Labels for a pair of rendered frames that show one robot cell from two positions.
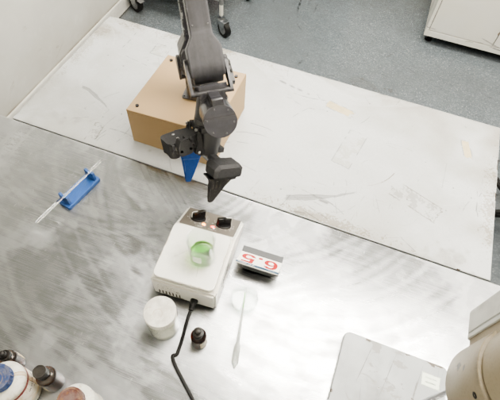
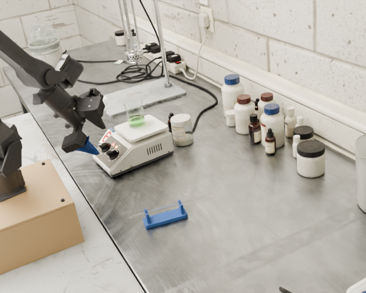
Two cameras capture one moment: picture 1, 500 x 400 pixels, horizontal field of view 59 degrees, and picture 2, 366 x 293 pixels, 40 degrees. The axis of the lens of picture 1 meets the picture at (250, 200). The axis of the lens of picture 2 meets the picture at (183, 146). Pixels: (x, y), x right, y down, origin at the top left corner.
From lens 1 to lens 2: 161 cm
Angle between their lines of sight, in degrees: 86
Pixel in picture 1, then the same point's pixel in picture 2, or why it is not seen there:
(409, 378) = (108, 100)
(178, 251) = (146, 129)
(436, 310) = not seen: hidden behind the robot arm
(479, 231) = not seen: outside the picture
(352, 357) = (119, 109)
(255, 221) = (83, 162)
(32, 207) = (210, 222)
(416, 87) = not seen: outside the picture
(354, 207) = (27, 149)
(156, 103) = (47, 195)
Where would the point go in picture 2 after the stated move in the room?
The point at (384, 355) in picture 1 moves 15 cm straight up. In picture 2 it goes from (107, 106) to (99, 66)
